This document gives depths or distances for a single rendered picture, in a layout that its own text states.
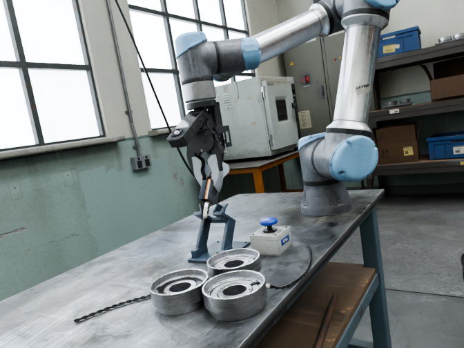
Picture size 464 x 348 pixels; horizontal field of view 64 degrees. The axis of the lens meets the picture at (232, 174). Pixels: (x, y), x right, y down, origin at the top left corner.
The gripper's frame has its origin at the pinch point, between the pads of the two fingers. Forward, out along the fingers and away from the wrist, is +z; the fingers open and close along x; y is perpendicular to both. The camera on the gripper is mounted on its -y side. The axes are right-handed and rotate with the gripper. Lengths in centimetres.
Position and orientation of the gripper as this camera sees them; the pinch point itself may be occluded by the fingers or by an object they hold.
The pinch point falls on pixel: (210, 187)
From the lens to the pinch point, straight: 87.6
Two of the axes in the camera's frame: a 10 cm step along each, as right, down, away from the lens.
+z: 1.6, 9.8, 1.3
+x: -8.5, 0.7, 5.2
